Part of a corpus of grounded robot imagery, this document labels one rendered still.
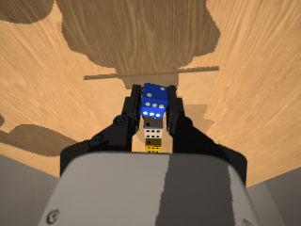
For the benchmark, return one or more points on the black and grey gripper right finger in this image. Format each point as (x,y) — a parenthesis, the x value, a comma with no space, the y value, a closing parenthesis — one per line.
(188,139)

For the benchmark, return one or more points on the yellow die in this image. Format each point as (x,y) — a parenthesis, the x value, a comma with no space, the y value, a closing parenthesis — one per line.
(153,145)

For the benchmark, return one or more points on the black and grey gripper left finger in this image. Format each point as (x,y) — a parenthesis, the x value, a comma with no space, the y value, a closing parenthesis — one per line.
(116,137)

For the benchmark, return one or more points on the blue die with white pips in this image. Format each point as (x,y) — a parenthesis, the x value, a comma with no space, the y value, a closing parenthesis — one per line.
(154,101)

